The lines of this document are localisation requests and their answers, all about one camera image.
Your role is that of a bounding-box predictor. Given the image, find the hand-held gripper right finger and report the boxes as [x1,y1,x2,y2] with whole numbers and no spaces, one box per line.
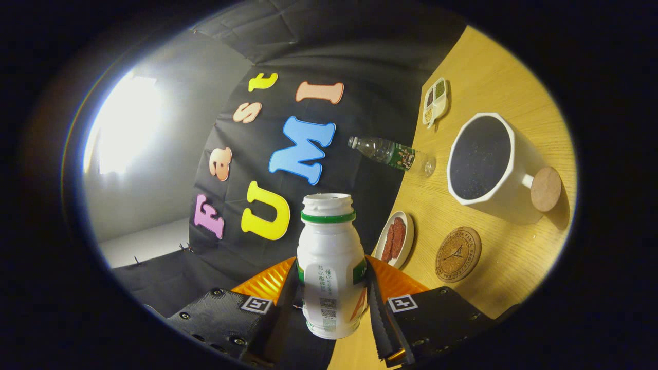
[364,254,497,368]

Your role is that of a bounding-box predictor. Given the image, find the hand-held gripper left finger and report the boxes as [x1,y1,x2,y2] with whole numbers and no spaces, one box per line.
[166,257,300,368]

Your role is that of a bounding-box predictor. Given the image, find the white juice bottle green collar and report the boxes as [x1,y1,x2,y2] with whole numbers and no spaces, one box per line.
[297,193,368,340]

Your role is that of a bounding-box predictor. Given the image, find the round cork coaster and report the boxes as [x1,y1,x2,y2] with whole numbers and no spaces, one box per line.
[435,227,482,283]

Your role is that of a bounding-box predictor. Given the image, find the white cup with wooden handle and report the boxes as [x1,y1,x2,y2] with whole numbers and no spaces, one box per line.
[446,112,562,225]

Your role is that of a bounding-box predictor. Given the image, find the clear plastic water bottle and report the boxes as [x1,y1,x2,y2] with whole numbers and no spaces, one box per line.
[348,136,437,178]

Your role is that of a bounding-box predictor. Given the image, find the red meat slices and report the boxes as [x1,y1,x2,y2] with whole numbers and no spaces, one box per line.
[381,217,407,263]

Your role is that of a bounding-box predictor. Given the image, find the grey oval plate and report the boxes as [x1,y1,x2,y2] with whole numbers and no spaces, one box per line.
[374,211,415,270]

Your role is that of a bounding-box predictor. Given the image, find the white divided bean tray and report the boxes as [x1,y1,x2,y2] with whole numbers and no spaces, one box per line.
[422,77,449,129]

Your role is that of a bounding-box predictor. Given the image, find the wooden table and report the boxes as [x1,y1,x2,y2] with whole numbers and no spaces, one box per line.
[327,25,577,370]

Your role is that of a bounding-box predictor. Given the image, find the black backdrop cloth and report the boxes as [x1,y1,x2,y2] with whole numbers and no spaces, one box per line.
[111,0,469,370]

